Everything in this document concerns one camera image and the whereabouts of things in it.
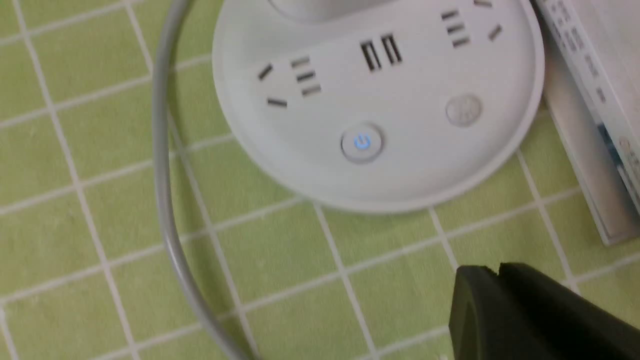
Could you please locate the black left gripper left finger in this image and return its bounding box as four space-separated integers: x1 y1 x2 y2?
448 265 551 360

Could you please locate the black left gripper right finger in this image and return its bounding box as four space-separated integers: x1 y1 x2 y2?
498 262 640 360

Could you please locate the white desk lamp with sockets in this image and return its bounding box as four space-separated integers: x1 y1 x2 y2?
212 0 546 214

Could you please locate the middle white book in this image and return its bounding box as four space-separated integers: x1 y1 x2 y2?
544 37 640 246

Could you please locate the white book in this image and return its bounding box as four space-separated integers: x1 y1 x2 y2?
544 37 640 246
535 0 640 208

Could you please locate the top white book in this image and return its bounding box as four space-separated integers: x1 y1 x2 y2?
535 0 640 208

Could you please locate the grey lamp power cable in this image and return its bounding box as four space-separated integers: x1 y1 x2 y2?
151 0 261 360

